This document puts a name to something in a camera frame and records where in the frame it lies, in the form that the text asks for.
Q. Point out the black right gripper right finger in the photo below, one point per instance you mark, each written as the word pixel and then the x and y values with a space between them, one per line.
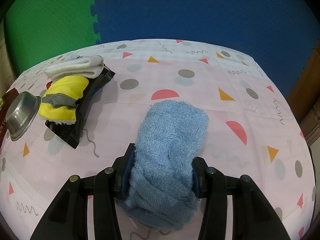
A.
pixel 199 178

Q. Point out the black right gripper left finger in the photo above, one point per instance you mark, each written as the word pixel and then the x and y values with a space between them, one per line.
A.
pixel 123 166

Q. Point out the light blue terry towel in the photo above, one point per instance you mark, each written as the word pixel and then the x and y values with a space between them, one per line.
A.
pixel 169 138

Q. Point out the white towel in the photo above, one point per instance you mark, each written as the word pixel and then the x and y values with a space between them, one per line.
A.
pixel 87 66

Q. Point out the black foil snack bag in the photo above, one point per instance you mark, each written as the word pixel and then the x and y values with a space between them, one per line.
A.
pixel 70 134

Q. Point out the pink patterned tablecloth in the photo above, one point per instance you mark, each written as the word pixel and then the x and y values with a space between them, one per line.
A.
pixel 251 127

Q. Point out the yellow grey reflective pouch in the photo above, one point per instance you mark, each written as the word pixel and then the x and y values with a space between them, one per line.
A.
pixel 58 103

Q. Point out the steel bowl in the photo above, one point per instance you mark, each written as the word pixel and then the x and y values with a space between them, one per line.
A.
pixel 21 114

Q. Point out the brown foam mat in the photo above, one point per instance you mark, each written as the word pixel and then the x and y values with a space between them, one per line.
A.
pixel 305 93

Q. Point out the blue foam mat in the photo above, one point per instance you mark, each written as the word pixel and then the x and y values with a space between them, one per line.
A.
pixel 278 34

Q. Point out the green foam mat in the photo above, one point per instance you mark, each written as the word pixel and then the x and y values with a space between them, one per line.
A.
pixel 37 30

